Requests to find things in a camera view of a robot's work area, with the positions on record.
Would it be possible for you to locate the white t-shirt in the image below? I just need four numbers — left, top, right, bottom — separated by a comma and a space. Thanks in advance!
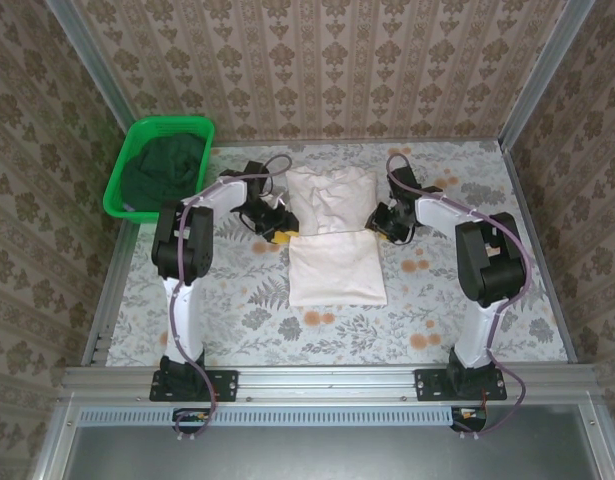
285, 167, 388, 308

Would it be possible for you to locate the green plastic basket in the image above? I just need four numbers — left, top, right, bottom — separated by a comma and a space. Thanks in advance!
102, 115, 216, 224

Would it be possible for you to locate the dark green t-shirt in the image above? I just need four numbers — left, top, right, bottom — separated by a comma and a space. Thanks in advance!
119, 132, 208, 211

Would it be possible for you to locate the floral patterned table cover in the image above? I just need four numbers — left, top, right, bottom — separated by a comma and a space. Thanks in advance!
106, 142, 571, 367

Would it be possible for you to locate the grey metal panel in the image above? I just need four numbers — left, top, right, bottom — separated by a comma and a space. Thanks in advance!
61, 405, 606, 480

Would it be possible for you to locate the aluminium side rail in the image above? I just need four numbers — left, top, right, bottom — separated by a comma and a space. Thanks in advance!
81, 217, 138, 367
499, 142, 578, 364

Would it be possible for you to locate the aluminium frame beam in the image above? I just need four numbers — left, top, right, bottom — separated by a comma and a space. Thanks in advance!
60, 364, 601, 405

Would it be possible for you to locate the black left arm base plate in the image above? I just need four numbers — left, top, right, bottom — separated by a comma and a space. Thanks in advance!
149, 368, 238, 403

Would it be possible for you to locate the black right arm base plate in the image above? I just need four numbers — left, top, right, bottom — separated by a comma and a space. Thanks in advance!
415, 368, 508, 403

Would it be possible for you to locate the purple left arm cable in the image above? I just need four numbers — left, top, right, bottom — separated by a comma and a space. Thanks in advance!
166, 154, 294, 442

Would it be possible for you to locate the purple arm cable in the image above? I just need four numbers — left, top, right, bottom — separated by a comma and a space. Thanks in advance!
385, 153, 536, 441
166, 154, 294, 442

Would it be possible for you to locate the grey slotted cable duct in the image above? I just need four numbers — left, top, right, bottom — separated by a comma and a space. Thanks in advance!
79, 405, 452, 427

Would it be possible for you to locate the aluminium frame post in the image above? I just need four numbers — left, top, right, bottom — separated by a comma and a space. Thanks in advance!
44, 0, 152, 156
500, 0, 597, 151

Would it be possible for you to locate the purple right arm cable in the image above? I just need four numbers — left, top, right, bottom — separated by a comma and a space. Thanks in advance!
385, 153, 536, 441

